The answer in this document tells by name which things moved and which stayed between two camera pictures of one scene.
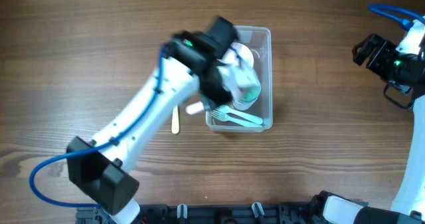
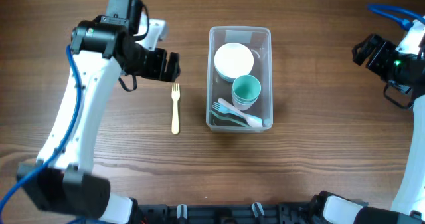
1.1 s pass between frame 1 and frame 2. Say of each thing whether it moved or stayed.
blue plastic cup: stayed
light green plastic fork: stayed
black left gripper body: moved
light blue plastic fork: stayed
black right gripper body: stayed
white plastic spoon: moved
